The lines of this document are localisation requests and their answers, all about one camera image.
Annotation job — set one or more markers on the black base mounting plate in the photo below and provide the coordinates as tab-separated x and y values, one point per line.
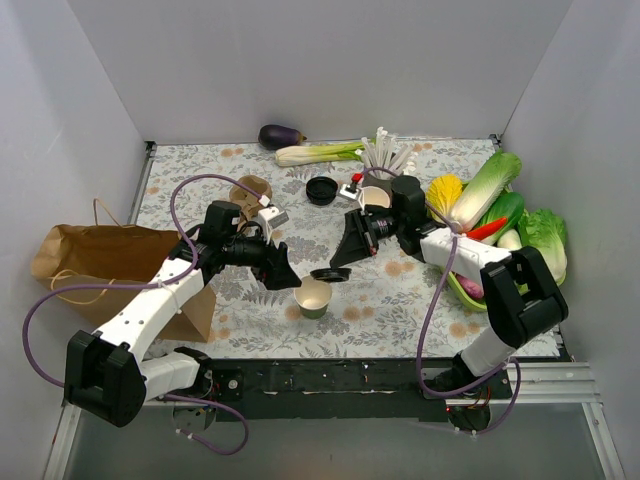
270	389

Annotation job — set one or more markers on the brown paper bag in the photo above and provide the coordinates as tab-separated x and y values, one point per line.
119	254

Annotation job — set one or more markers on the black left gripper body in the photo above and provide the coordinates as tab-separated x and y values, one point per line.
267	261

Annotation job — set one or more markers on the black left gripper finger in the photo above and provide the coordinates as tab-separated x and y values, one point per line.
264	276
278	273

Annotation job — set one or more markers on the toy green lettuce head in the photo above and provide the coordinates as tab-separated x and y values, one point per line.
546	231

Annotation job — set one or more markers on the brown cardboard cup carrier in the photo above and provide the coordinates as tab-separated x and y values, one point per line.
249	199

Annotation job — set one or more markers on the stack of black lids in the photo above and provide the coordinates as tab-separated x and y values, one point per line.
321	190

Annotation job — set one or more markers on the green white toy leek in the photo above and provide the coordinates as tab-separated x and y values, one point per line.
310	154

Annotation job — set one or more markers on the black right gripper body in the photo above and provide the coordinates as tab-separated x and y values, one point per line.
368	232

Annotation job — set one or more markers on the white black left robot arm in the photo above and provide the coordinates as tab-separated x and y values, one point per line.
106	372

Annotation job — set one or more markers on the large toy napa cabbage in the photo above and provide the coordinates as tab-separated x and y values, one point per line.
483	189

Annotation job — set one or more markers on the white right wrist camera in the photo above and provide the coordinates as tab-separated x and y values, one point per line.
351	190

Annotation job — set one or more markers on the purple toy onion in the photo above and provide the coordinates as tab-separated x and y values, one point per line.
472	289

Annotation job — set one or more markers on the brown cup with straws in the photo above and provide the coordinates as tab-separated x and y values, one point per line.
383	157

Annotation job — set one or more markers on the orange toy carrot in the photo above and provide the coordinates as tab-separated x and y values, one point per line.
487	230

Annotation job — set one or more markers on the purple toy eggplant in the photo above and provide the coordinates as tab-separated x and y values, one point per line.
274	137

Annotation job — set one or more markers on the green white paper cup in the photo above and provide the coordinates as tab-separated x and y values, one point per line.
313	297

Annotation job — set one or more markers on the black plastic coffee lid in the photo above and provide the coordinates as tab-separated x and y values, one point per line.
331	275

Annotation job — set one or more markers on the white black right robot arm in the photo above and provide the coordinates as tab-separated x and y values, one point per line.
522	298

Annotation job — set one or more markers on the stack of paper cups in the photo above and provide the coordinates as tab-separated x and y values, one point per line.
375	196

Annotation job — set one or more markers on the aluminium frame rail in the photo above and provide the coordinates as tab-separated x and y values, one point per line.
539	421

